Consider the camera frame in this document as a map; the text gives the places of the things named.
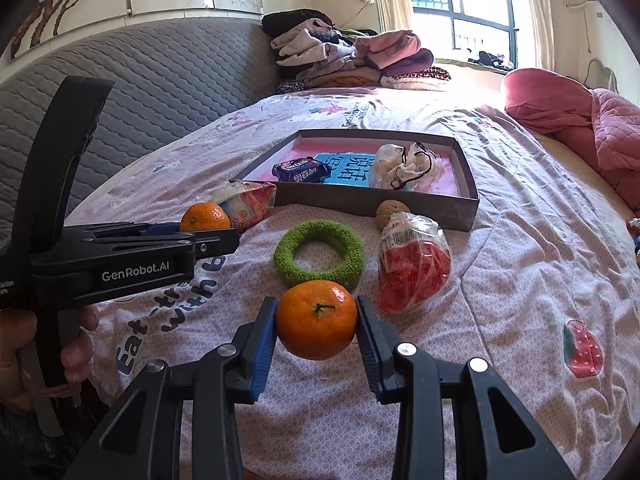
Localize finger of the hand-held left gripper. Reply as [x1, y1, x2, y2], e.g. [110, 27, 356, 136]
[92, 222, 185, 239]
[111, 229, 241, 273]

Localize shallow pink cardboard tray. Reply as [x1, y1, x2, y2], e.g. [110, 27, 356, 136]
[229, 128, 481, 233]

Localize grey quilted headboard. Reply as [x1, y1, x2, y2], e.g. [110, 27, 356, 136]
[0, 16, 281, 241]

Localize white orange snack packet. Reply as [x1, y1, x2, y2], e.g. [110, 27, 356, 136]
[210, 180, 277, 233]

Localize pink quilt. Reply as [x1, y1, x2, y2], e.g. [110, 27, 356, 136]
[500, 66, 640, 216]

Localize dark clothes on windowsill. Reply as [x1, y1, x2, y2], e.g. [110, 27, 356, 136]
[470, 50, 516, 72]

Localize white plastic bag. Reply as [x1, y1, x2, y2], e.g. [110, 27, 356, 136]
[369, 141, 445, 192]

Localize pile of folded clothes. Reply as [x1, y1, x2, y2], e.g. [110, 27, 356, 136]
[261, 8, 453, 95]

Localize brown walnut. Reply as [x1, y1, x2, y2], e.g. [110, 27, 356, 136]
[375, 199, 411, 231]

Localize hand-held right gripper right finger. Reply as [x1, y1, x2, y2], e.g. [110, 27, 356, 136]
[354, 295, 576, 480]

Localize blue cookie packet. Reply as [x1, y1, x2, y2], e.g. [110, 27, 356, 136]
[271, 156, 333, 184]

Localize red white snack packet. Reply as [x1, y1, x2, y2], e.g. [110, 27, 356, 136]
[377, 211, 452, 315]

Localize red white small toy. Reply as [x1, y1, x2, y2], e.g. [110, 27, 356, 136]
[625, 215, 640, 266]

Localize person's left hand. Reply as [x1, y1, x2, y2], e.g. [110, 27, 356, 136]
[0, 305, 101, 413]

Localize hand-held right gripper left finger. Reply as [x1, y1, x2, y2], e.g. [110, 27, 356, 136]
[62, 296, 280, 480]

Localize orange tangerine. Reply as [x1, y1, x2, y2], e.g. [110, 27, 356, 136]
[276, 281, 359, 360]
[179, 201, 232, 233]

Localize green fuzzy ring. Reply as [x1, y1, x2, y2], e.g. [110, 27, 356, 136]
[273, 220, 366, 293]

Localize printed pink bed sheet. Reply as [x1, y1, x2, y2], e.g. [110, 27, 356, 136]
[65, 85, 640, 480]

